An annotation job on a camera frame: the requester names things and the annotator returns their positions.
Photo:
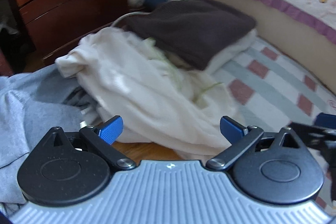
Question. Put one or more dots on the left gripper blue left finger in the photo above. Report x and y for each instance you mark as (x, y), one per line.
(100, 139)

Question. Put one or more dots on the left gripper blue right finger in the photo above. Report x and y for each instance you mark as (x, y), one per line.
(241, 138)

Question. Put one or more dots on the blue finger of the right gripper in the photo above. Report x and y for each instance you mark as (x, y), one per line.
(320, 134)

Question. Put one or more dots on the white knit garment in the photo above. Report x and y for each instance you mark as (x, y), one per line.
(160, 103)

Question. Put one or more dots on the checked floor mat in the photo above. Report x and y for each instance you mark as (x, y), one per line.
(280, 179)

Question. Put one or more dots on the grey sweatshirt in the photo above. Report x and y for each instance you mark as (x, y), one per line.
(31, 104)

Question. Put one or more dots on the beige bed base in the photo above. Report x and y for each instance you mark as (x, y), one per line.
(297, 40)

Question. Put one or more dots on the dark brown folded blanket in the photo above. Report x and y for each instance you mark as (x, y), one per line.
(194, 30)

